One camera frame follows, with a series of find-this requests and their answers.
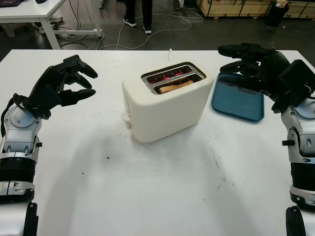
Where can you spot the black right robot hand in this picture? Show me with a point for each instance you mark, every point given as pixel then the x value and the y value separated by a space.
pixel 273 62

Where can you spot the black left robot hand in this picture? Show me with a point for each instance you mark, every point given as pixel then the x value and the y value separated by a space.
pixel 49 76

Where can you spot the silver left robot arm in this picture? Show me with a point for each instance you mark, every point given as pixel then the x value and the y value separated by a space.
pixel 17 132

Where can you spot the slice of toast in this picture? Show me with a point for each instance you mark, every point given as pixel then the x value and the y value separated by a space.
pixel 172 87

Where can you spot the person with black trousers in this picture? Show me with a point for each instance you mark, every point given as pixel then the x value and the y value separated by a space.
pixel 147 12

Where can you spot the white two-slot toaster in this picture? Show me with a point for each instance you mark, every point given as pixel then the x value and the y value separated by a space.
pixel 167 115

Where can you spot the white sneaker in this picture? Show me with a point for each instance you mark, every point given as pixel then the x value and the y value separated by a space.
pixel 57 19

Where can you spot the grey plastic step stool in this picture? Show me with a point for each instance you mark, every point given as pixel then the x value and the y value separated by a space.
pixel 14 29

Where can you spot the blue plastic tray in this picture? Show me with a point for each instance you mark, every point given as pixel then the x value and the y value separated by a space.
pixel 233 105

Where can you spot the wooden crates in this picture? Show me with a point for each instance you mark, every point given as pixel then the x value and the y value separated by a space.
pixel 233 8

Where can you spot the white office desk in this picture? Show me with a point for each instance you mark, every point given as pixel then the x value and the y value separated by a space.
pixel 24 13

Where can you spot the black computer mouse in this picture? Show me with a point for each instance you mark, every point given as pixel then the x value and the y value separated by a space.
pixel 41 1

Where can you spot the dark laptop on desk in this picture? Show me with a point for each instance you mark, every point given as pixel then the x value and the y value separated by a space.
pixel 9 3

